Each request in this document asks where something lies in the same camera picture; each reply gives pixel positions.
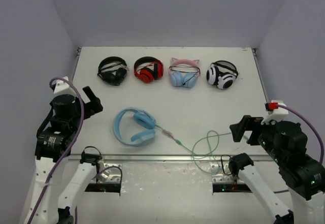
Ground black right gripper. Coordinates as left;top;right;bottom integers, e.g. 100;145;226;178
230;115;285;165

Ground light blue headphones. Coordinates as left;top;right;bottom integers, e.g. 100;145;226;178
112;107;156;147

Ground green headphone cable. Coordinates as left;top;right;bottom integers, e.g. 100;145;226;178
154;123;248;176

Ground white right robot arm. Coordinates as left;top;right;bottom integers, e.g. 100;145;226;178
228;115;324;223

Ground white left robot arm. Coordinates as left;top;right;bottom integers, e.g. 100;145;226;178
24;84;103;223

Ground white black headphones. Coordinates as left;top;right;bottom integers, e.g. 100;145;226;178
206;60;239;90

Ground red black headphones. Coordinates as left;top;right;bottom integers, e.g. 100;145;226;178
134;56;164;83

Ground pink blue cat-ear headphones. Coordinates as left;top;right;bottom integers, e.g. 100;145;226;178
169;57;201;88

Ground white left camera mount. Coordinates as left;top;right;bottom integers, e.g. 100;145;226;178
50;79;77;98

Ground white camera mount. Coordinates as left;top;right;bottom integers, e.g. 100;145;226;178
50;79;77;98
261;100;289;124

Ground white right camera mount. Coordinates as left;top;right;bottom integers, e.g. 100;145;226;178
261;100;289;124

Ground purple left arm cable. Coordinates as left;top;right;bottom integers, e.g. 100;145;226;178
25;77;85;224

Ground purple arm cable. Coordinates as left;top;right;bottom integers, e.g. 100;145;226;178
25;77;85;224
275;104;325;194

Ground aluminium table rail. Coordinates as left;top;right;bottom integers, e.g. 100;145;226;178
69;154;273;163

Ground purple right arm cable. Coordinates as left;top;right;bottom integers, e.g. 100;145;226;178
275;104;325;194

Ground right metal mounting bracket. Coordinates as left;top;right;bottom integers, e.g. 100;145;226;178
210;162;244;185

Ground metal mounting bracket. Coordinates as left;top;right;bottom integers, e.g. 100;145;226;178
210;162;244;185
90;162;122;184

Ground left metal mounting bracket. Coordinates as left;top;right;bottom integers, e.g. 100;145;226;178
90;162;122;184

